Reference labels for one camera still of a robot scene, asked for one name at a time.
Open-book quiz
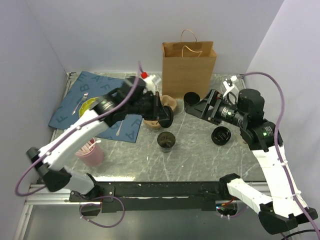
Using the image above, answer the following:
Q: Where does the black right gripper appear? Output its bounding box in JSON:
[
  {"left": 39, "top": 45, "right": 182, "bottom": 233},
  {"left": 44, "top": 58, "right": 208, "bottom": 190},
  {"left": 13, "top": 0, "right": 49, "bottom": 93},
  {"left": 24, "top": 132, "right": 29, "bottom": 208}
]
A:
[{"left": 185, "top": 88, "right": 248, "bottom": 128}]

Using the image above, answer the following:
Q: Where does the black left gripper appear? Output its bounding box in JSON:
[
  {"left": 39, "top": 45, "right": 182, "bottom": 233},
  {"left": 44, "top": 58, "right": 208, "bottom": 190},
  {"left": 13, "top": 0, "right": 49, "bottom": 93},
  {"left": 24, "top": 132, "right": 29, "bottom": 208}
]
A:
[{"left": 128, "top": 91, "right": 170, "bottom": 121}]

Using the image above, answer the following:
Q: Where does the black cup stack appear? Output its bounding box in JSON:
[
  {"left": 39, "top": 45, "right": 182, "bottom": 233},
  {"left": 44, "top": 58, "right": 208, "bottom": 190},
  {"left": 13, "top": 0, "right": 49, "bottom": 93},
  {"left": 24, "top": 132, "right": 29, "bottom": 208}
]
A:
[{"left": 183, "top": 91, "right": 200, "bottom": 108}]

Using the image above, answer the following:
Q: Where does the black takeout coffee cup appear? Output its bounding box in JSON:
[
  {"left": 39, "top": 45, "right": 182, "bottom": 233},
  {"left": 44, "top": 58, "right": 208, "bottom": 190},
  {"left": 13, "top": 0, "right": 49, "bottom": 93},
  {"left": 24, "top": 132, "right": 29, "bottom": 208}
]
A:
[{"left": 157, "top": 131, "right": 176, "bottom": 153}]

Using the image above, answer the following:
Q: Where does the black cup lid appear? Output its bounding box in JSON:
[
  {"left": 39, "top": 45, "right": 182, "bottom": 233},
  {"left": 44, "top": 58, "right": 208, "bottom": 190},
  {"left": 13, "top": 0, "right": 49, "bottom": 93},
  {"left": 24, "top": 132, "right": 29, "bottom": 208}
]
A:
[{"left": 158, "top": 105, "right": 174, "bottom": 129}]

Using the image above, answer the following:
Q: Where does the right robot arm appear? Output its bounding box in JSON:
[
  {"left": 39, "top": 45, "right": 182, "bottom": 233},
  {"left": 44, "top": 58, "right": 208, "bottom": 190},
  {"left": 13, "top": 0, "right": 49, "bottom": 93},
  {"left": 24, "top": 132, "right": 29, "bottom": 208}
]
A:
[{"left": 183, "top": 89, "right": 318, "bottom": 235}]

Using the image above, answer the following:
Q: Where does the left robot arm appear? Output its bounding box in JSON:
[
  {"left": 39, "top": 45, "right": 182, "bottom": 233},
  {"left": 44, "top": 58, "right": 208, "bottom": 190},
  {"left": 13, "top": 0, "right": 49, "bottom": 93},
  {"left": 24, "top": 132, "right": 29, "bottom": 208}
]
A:
[{"left": 26, "top": 74, "right": 174, "bottom": 201}]

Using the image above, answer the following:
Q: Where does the brown pulp cup carrier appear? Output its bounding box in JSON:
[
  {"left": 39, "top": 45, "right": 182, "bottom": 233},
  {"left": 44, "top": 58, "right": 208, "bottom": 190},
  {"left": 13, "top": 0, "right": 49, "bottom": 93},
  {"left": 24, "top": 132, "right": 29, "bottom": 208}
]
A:
[{"left": 143, "top": 95, "right": 178, "bottom": 130}]

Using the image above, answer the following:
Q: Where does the black lid stack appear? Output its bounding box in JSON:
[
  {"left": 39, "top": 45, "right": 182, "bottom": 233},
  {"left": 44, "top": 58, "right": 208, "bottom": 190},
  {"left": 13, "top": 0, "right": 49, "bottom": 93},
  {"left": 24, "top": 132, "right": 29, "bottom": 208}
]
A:
[{"left": 211, "top": 126, "right": 231, "bottom": 146}]

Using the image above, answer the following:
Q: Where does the brown paper bag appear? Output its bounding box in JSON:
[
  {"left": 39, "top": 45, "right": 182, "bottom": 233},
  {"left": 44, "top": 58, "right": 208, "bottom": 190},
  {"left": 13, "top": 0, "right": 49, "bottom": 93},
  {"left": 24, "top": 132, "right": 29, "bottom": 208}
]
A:
[{"left": 161, "top": 36, "right": 217, "bottom": 99}]

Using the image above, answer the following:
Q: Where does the silver spoon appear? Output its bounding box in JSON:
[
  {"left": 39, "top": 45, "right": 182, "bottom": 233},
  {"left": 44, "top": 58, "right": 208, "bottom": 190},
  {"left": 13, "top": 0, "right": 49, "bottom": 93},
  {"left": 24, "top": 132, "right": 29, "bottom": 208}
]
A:
[{"left": 116, "top": 120, "right": 124, "bottom": 136}]

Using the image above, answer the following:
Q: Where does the green dotted plate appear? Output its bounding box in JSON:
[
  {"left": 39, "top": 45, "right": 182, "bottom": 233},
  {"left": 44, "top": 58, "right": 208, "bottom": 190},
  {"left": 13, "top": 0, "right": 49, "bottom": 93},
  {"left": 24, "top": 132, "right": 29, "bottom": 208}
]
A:
[{"left": 78, "top": 97, "right": 97, "bottom": 117}]

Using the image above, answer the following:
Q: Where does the silver fork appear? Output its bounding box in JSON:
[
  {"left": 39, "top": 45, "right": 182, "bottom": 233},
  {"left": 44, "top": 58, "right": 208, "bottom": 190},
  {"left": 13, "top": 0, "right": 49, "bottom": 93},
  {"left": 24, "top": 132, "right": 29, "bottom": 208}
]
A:
[{"left": 71, "top": 92, "right": 89, "bottom": 116}]

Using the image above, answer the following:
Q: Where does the pink straw cup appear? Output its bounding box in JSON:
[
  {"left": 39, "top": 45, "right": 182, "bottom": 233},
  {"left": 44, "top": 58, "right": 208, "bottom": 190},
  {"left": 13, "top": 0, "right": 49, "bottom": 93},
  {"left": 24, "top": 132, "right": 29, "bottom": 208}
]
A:
[{"left": 75, "top": 138, "right": 105, "bottom": 167}]

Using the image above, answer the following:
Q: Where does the blue alphabet placemat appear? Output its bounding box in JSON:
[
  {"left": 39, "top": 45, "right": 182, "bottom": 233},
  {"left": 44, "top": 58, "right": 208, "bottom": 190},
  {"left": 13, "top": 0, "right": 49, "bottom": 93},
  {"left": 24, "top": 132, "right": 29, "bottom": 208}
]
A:
[{"left": 48, "top": 71, "right": 142, "bottom": 143}]

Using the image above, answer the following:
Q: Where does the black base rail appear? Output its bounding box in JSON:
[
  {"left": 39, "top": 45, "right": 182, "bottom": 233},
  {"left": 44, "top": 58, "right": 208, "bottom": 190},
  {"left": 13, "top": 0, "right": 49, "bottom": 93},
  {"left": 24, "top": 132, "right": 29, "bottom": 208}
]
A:
[{"left": 69, "top": 181, "right": 232, "bottom": 213}]

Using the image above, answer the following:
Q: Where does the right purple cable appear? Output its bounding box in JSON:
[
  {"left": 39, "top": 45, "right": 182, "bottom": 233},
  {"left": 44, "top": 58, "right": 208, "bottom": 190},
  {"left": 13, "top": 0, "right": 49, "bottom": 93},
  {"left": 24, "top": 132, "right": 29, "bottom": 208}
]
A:
[{"left": 219, "top": 71, "right": 320, "bottom": 240}]

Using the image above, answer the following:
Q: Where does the aluminium frame rail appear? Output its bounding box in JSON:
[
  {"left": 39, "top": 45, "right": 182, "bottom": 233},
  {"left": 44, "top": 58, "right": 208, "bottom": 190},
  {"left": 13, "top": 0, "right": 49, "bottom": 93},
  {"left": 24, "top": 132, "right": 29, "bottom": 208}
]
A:
[{"left": 12, "top": 182, "right": 83, "bottom": 240}]

